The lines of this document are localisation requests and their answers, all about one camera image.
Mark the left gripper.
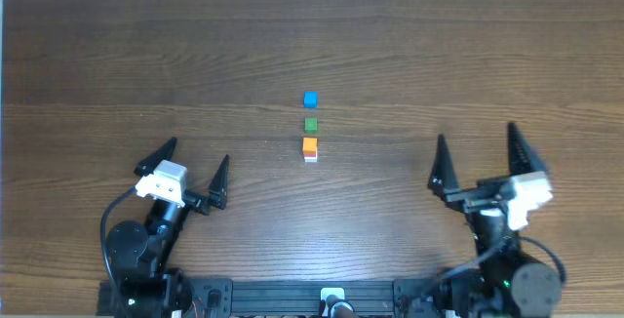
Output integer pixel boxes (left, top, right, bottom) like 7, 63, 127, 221
134, 137, 231, 217

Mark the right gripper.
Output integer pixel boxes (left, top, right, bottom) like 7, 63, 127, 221
427, 121, 548, 215

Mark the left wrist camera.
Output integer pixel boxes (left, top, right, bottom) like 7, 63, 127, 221
135, 159, 188, 208

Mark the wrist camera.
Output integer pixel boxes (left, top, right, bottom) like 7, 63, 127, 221
135, 159, 188, 208
505, 170, 555, 232

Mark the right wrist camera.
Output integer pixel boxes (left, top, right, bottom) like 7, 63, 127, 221
505, 170, 555, 232

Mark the mounting rail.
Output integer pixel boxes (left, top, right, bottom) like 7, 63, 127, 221
97, 277, 443, 318

